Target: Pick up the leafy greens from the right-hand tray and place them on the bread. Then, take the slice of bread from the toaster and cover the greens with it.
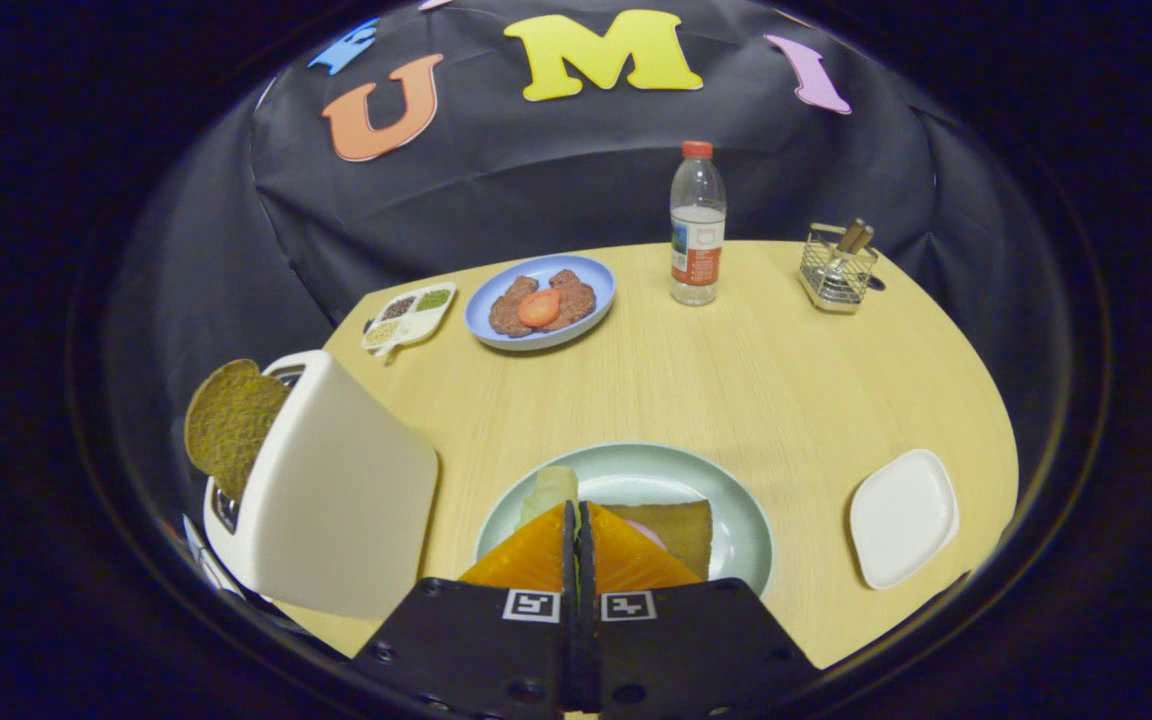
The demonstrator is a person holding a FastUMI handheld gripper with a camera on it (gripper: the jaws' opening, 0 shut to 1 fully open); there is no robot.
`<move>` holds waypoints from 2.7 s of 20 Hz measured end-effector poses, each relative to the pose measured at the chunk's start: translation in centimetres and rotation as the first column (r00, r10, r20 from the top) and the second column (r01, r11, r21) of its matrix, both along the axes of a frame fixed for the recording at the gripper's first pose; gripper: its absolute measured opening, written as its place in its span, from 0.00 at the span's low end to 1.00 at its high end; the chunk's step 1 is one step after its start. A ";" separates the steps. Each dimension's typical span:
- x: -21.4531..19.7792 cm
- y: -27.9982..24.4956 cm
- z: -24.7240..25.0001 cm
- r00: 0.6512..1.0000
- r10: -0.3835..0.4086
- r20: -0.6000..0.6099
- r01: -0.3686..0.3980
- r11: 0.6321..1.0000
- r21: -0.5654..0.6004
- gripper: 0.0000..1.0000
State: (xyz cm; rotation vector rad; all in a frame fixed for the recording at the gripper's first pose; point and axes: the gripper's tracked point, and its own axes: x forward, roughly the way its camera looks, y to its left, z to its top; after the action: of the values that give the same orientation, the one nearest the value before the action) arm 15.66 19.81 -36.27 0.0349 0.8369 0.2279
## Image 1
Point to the white toaster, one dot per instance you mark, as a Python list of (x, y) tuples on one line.
[(336, 500)]

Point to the black backdrop cloth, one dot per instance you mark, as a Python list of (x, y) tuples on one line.
[(556, 190)]

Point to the blue round plate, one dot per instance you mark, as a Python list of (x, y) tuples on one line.
[(586, 272)]

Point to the pale green round plate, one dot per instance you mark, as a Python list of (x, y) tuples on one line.
[(656, 470)]

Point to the brown bread slice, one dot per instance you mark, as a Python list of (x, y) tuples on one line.
[(686, 530)]

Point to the pink ham slice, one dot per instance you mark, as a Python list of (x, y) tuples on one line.
[(648, 532)]

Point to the white square plate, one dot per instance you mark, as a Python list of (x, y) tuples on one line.
[(904, 518)]

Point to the red tomato slice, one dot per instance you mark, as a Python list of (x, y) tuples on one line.
[(539, 308)]

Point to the brown meat patty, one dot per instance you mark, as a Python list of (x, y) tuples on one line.
[(578, 295), (506, 315)]

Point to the clear plastic water bottle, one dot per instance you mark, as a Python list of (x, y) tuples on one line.
[(698, 250)]

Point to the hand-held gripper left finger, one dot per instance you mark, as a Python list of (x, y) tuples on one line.
[(476, 650)]

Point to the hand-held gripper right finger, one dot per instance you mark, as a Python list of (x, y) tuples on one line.
[(686, 650)]

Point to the brown toast slice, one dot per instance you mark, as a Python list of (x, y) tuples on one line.
[(231, 420)]

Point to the green lettuce leaf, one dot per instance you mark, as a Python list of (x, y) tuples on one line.
[(551, 490)]

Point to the white divided seasoning tray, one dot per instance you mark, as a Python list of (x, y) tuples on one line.
[(411, 315)]

